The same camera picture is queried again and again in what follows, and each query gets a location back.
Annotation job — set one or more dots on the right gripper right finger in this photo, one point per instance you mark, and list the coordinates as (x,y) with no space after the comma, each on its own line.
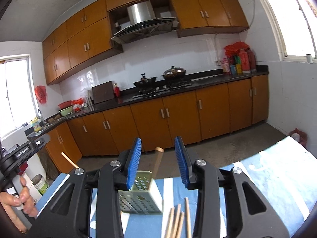
(189,178)

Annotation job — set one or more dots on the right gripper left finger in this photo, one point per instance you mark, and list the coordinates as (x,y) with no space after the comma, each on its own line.
(129,163)

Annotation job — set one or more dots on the wooden chopstick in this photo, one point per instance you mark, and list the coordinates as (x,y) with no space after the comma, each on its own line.
(188,218)
(69,160)
(180,225)
(176,221)
(159,154)
(170,223)

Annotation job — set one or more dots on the lower wooden kitchen cabinets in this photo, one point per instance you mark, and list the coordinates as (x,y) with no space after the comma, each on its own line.
(207,110)

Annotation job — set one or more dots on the wooden kitchen cabinets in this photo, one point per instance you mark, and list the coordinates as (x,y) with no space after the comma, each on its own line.
(207,110)
(99,30)

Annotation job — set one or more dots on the upper wooden kitchen cabinets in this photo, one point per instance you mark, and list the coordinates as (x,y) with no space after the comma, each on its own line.
(99,30)

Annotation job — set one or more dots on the left hand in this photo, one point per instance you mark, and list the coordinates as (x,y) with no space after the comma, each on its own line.
(24,198)

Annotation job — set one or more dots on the yellow detergent bottle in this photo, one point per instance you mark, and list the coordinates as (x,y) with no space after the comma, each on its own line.
(36,124)

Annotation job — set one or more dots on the green perforated utensil holder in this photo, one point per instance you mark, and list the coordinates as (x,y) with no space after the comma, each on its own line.
(143,197)

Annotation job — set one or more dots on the white paint bucket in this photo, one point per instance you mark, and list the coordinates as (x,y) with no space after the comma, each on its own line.
(40,184)

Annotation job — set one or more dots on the green basin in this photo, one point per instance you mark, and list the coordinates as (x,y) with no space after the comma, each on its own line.
(66,111)

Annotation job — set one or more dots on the red bottle on counter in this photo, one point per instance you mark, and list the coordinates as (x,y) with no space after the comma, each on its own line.
(116,90)

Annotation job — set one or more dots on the dark cutting board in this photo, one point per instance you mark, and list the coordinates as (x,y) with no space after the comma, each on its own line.
(103,92)

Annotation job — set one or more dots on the red basin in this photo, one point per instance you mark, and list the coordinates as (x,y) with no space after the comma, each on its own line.
(65,104)

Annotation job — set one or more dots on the black wok left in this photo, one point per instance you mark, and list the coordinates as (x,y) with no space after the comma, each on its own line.
(145,82)

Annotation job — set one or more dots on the blue white striped tablecloth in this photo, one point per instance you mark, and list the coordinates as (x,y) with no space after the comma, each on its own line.
(272,194)

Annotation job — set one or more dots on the black wok with lid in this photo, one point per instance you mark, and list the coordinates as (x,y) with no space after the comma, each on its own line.
(174,74)

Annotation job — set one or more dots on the red thermos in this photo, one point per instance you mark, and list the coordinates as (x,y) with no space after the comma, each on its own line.
(245,65)

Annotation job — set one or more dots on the red plastic bag on counter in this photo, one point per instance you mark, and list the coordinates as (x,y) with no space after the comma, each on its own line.
(234,50)

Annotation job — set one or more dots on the steel range hood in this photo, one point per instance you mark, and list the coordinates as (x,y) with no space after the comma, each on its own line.
(142,20)

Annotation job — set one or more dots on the red plastic bag on wall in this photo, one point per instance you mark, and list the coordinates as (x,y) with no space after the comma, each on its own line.
(41,94)

